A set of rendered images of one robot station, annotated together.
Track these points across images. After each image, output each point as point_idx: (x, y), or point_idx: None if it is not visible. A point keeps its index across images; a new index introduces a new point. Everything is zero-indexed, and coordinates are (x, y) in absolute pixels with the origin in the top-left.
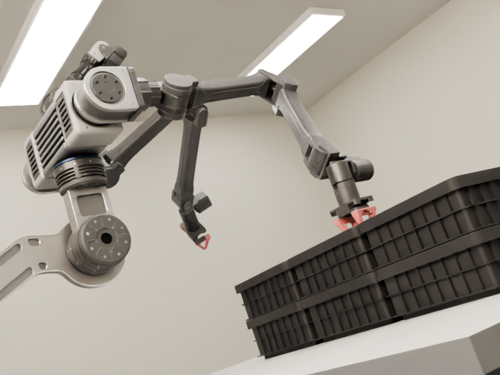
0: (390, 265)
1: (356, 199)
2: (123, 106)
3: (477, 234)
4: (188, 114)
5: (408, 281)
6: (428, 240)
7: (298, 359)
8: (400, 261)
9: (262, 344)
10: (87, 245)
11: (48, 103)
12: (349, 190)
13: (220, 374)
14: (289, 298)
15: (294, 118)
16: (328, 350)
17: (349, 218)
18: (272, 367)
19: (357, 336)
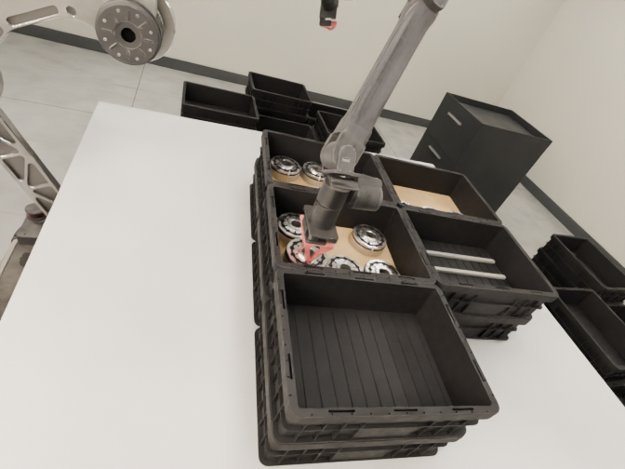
0: (264, 324)
1: (313, 237)
2: None
3: (274, 444)
4: None
5: (262, 346)
6: (275, 369)
7: (149, 311)
8: (265, 337)
9: (252, 185)
10: (99, 33)
11: None
12: (322, 218)
13: (222, 171)
14: (260, 201)
15: (377, 67)
16: (155, 339)
17: None
18: (130, 299)
19: (220, 317)
